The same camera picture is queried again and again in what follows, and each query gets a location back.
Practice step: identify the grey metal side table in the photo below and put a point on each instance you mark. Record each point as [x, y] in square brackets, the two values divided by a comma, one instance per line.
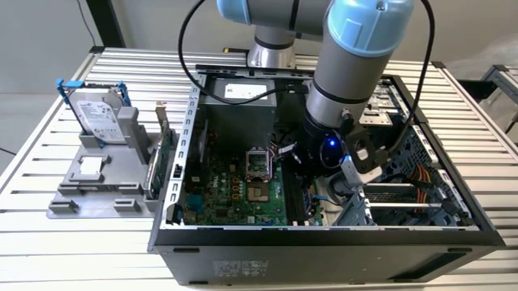
[502, 100]

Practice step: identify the metal disk bay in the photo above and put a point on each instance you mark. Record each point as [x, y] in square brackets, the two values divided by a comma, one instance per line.
[393, 194]

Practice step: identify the silver metal drive cage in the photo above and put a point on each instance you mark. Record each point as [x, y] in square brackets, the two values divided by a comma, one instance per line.
[374, 118]

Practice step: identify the grey power supply unit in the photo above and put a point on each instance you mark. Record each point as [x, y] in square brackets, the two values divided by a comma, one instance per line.
[239, 127]

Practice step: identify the hard disk in blue carrier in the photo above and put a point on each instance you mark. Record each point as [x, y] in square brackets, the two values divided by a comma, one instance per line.
[99, 116]

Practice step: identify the black round fan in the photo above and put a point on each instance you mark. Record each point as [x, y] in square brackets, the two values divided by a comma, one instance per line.
[285, 138]

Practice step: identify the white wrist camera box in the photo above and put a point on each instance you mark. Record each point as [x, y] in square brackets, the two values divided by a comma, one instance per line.
[359, 175]

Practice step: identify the black open PC case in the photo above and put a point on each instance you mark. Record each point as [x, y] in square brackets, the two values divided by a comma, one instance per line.
[323, 260]

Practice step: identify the black RAM slot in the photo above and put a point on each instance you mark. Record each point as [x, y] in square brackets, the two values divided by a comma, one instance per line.
[289, 197]
[298, 209]
[294, 203]

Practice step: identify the CPU socket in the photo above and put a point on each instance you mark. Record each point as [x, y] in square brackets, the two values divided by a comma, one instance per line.
[259, 192]

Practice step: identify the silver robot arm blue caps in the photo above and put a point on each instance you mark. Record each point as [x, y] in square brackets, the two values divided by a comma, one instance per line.
[347, 85]

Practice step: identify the silver CPU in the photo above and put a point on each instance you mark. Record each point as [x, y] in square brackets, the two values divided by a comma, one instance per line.
[91, 166]

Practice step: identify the green graphics card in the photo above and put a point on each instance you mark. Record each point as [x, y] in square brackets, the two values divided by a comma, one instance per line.
[162, 160]

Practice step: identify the blue expansion slot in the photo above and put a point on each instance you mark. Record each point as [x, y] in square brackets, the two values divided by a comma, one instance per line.
[195, 203]

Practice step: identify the black table corner cap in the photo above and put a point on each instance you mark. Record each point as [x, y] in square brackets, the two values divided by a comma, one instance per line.
[438, 65]
[96, 49]

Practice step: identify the black vertical post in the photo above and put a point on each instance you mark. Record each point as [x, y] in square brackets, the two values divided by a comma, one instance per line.
[107, 24]

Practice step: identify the green motherboard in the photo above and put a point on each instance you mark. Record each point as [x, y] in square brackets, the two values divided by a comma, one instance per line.
[251, 212]

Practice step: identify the grey plastic parts rack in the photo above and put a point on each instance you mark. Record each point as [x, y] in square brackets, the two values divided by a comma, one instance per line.
[122, 172]

